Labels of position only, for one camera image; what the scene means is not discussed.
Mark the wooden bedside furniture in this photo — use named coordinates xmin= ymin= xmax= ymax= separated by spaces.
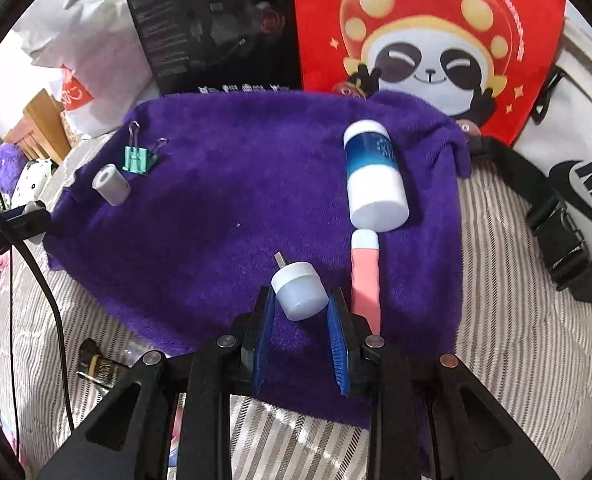
xmin=3 ymin=89 xmax=74 ymax=162

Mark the white plastic shopping bag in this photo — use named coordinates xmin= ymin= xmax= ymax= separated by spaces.
xmin=13 ymin=0 xmax=163 ymax=138

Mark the pink tube with white cap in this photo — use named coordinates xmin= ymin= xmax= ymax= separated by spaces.
xmin=351 ymin=229 xmax=383 ymax=337

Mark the purple towel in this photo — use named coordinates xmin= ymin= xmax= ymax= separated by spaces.
xmin=43 ymin=89 xmax=473 ymax=428

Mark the pink correction tape dispenser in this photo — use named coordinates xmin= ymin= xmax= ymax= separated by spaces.
xmin=168 ymin=392 xmax=185 ymax=461

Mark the white tape roll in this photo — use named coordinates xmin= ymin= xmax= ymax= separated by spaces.
xmin=92 ymin=164 xmax=129 ymax=207

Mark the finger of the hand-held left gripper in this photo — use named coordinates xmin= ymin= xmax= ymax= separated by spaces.
xmin=0 ymin=210 xmax=53 ymax=277

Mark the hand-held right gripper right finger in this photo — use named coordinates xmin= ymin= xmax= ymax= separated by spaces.
xmin=326 ymin=287 xmax=562 ymax=480

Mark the black cardboard box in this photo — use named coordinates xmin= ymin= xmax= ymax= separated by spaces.
xmin=120 ymin=0 xmax=304 ymax=97

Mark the blue and white bottle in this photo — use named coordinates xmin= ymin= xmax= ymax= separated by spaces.
xmin=343 ymin=120 xmax=410 ymax=233

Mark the brown black tube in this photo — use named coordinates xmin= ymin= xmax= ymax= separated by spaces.
xmin=78 ymin=338 xmax=132 ymax=386

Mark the black cable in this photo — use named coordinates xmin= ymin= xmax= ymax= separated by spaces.
xmin=0 ymin=199 xmax=76 ymax=467

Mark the white waist bag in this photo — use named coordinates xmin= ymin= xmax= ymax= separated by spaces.
xmin=468 ymin=0 xmax=592 ymax=318

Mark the red panda paper bag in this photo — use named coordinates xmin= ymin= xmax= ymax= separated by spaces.
xmin=291 ymin=0 xmax=568 ymax=148

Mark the green binder clip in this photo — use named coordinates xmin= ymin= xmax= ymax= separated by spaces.
xmin=122 ymin=121 xmax=169 ymax=177

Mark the white spotted bag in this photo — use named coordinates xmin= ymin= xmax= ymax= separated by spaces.
xmin=13 ymin=157 xmax=60 ymax=202

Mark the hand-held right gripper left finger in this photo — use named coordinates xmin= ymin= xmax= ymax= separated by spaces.
xmin=38 ymin=285 xmax=279 ymax=480

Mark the purple plush toy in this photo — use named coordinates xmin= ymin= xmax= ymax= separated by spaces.
xmin=0 ymin=142 xmax=27 ymax=197

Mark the small white round light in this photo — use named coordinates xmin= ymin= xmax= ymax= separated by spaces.
xmin=271 ymin=252 xmax=331 ymax=322

